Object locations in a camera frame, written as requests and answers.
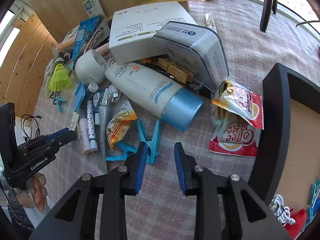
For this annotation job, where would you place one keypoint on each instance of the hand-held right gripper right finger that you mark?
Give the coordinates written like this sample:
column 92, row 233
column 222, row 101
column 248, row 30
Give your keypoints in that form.
column 180, row 170

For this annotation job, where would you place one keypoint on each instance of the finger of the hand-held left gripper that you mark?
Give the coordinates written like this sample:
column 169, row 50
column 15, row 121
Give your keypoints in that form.
column 58, row 133
column 66, row 140

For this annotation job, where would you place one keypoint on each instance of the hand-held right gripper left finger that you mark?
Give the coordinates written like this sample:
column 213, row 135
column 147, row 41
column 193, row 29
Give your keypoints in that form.
column 140, row 170

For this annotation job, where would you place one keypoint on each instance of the small white bottle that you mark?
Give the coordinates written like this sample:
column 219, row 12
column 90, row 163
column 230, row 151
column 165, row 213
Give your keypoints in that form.
column 85, row 137

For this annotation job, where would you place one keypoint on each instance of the small white cream tube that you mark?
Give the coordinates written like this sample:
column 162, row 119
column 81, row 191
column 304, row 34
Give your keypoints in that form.
column 75, row 121

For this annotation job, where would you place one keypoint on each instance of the white patterned tube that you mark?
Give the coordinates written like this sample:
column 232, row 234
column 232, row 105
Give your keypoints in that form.
column 91, row 122

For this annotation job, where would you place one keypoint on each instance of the grey cosmetic tube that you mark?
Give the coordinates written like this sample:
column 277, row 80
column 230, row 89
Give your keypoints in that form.
column 103, row 135

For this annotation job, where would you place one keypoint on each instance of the yellow orange sachet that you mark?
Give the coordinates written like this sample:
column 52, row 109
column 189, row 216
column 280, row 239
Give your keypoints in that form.
column 120, row 125

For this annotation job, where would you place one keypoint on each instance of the clear packet with blue bottle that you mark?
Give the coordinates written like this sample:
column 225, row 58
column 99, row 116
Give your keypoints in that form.
column 97, row 97

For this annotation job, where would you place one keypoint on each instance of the black tray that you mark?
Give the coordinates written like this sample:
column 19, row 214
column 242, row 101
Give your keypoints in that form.
column 272, row 120

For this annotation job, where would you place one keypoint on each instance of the red cloth pouch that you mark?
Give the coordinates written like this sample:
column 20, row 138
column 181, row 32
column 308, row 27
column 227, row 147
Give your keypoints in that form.
column 297, row 223

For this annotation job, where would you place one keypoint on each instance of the person's left forearm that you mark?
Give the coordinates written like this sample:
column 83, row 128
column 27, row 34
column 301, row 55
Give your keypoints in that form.
column 20, row 212

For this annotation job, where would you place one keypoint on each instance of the person's left hand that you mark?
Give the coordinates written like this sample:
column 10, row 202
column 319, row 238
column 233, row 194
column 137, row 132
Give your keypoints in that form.
column 36, row 195

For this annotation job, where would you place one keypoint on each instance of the yellow green shuttlecock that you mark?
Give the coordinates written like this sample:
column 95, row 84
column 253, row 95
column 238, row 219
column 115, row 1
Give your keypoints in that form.
column 60, row 76

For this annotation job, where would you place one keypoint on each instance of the small white adapter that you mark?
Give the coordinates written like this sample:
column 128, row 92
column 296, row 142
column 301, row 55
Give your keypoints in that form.
column 115, row 93

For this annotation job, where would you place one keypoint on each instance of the white round plastic holder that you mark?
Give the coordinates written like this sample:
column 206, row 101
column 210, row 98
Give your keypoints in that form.
column 88, row 66

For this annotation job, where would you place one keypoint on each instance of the wooden slat panel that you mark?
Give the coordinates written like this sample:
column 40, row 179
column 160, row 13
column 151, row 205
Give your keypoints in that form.
column 25, row 62

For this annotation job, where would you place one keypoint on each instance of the white sunscreen bottle blue cap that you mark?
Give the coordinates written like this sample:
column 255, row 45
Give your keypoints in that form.
column 145, row 87

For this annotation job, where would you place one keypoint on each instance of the black pen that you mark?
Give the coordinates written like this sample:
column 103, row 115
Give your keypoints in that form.
column 200, row 87

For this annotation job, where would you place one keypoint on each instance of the red gold creamer packet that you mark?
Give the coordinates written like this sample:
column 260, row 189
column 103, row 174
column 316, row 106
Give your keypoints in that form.
column 240, row 102

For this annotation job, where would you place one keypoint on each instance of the peach box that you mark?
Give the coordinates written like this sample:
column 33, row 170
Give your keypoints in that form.
column 66, row 40

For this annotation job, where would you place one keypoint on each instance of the silver metal clip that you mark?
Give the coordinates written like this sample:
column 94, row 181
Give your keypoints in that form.
column 93, row 41

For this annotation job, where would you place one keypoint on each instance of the blue blister pack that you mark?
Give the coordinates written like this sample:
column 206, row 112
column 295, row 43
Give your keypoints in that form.
column 85, row 35

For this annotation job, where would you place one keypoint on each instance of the black packet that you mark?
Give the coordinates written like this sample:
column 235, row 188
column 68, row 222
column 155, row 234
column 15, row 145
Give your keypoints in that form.
column 105, row 27

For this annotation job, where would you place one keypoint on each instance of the grey metal tin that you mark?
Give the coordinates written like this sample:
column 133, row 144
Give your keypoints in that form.
column 200, row 52

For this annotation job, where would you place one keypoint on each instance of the blue white paper card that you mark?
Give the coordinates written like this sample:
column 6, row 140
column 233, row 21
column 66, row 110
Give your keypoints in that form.
column 93, row 6

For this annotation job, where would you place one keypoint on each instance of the white cardboard box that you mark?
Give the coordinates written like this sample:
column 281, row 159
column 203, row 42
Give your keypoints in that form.
column 140, row 27

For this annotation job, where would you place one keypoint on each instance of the clear wrapped stick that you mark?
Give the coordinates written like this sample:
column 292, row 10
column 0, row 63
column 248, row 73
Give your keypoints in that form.
column 210, row 21

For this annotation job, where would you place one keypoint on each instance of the black tripod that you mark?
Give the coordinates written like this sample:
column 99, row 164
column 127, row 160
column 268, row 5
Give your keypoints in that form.
column 266, row 5

